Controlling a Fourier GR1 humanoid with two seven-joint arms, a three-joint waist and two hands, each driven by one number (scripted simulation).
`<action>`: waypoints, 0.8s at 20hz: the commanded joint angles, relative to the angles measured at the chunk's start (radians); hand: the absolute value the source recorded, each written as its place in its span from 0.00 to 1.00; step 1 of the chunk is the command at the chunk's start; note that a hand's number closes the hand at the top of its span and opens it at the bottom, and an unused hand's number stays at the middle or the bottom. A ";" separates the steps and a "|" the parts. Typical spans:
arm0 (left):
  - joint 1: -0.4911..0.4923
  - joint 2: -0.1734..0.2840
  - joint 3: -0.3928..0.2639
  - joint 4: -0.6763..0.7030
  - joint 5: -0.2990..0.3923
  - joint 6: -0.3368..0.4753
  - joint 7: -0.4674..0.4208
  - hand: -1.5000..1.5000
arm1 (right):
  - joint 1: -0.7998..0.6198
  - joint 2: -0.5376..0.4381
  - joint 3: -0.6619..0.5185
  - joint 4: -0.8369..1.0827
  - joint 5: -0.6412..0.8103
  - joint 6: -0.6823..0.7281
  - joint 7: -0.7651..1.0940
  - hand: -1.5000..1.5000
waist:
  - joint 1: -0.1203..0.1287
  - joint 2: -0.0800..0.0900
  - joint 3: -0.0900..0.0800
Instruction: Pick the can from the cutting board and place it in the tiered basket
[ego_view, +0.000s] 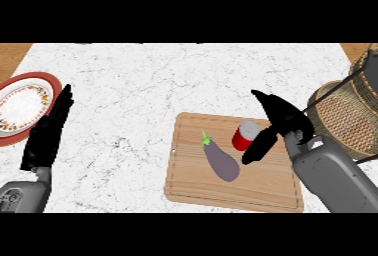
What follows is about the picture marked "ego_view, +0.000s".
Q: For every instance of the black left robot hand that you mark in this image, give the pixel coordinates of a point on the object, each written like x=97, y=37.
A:
x=46, y=133

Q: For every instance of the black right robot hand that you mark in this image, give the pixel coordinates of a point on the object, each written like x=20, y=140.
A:
x=286, y=115

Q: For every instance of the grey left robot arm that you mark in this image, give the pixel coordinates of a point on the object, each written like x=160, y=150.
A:
x=24, y=196

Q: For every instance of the red can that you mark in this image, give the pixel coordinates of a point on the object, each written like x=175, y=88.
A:
x=244, y=136

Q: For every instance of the wicker tiered basket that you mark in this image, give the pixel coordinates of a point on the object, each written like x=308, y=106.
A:
x=348, y=110

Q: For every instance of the wooden cutting board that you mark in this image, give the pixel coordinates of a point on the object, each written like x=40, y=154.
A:
x=237, y=163

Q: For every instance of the red rimmed patterned plate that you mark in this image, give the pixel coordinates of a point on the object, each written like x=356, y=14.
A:
x=23, y=106

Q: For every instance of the purple eggplant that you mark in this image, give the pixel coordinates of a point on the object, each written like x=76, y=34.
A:
x=221, y=159

